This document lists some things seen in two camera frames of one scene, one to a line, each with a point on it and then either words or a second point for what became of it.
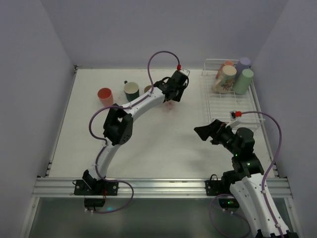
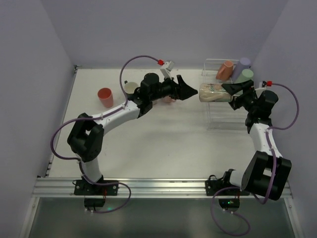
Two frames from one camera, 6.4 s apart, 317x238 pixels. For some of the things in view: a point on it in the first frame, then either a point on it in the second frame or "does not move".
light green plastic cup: (241, 84) does not move
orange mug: (227, 62) does not move
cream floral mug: (223, 83) to (210, 92)
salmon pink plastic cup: (105, 95) does not move
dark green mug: (131, 89) does not move
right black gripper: (217, 132) to (244, 93)
